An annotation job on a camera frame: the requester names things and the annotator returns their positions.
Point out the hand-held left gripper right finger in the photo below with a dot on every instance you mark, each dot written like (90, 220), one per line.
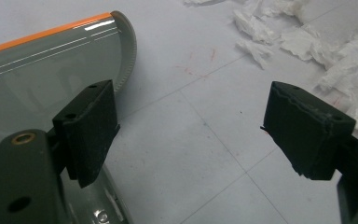
(304, 137)

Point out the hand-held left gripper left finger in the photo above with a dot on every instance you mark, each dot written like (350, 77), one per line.
(88, 133)

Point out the grey dustpan with orange edge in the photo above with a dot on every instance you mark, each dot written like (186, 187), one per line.
(43, 81)

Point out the pile of white paper scraps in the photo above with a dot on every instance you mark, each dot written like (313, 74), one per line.
(317, 46)

